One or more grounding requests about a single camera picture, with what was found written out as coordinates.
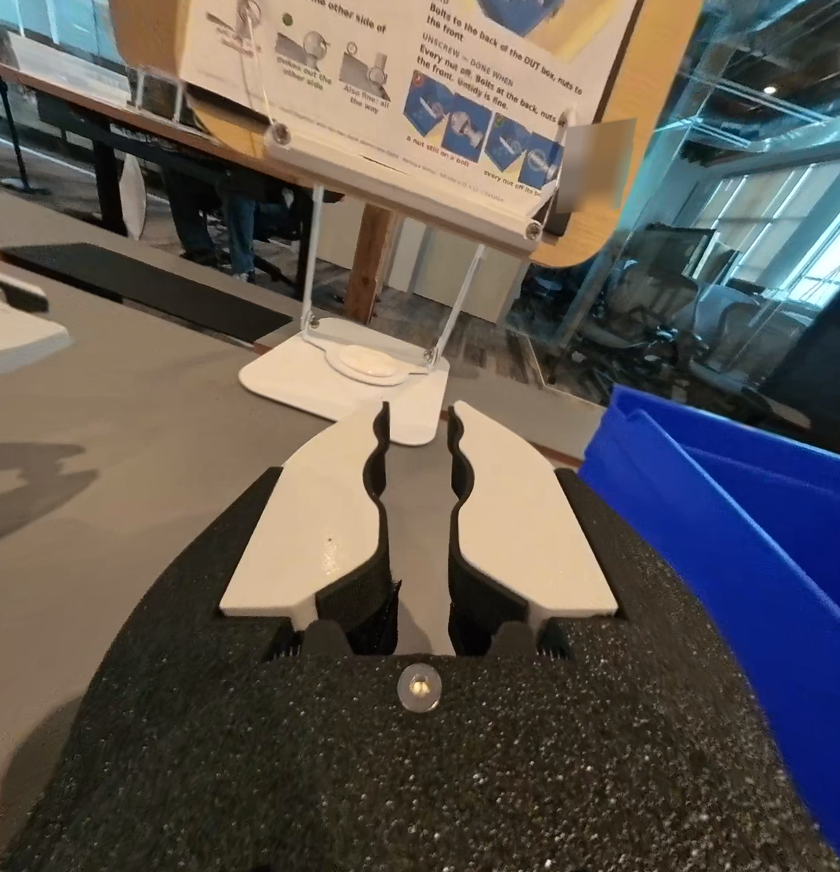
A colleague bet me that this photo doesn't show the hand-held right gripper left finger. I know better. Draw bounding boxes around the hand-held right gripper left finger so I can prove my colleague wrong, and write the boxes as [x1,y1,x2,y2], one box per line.
[217,399,402,654]

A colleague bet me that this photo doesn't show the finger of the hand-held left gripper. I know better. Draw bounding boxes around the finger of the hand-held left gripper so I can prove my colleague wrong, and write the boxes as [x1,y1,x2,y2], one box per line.
[0,266,50,314]
[0,302,71,380]

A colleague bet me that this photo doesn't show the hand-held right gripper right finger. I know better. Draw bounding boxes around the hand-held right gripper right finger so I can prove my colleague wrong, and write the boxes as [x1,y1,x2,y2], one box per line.
[447,399,620,651]

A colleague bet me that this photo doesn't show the blue plastic bin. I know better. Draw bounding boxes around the blue plastic bin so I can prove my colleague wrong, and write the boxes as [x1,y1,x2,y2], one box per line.
[578,383,840,872]

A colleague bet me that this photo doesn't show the black table mat strip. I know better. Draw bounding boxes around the black table mat strip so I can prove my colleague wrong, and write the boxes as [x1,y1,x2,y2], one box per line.
[3,242,294,343]

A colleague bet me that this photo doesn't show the white document stand wooden board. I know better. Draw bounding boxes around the white document stand wooden board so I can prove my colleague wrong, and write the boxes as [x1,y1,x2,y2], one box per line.
[109,0,707,448]

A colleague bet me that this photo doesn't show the black pole stand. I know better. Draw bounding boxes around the black pole stand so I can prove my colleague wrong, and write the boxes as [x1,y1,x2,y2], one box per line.
[0,0,54,196]

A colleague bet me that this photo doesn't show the wooden desk black legs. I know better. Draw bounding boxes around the wooden desk black legs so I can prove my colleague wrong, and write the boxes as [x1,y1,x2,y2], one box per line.
[0,54,346,301]

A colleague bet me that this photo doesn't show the white cabinet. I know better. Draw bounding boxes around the white cabinet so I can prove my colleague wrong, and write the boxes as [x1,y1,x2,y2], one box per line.
[389,218,531,326]

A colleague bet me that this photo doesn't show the grey office chair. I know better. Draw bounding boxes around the grey office chair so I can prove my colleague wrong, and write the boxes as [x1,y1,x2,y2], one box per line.
[689,282,792,413]

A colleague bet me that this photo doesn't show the printed instruction sheet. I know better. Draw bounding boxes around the printed instruction sheet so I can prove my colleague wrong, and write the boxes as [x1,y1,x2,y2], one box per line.
[178,0,647,207]

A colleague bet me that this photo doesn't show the wooden post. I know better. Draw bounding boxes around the wooden post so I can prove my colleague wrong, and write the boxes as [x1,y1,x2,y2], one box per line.
[343,204,398,327]

